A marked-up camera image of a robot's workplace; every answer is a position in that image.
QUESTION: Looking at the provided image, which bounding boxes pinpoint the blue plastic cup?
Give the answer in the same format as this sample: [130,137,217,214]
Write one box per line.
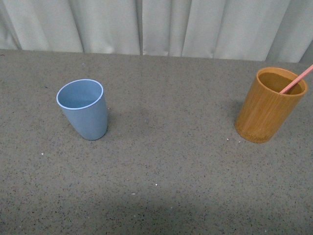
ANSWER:
[56,79,108,141]

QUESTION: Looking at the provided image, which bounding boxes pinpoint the bamboo chopstick holder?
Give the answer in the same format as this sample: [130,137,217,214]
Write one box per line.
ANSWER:
[234,67,308,143]

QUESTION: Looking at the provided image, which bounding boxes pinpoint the white curtain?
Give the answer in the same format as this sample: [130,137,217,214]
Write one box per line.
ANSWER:
[0,0,313,63]

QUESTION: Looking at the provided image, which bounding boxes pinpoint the pink chopstick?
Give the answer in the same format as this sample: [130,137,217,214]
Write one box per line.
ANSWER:
[280,65,313,94]

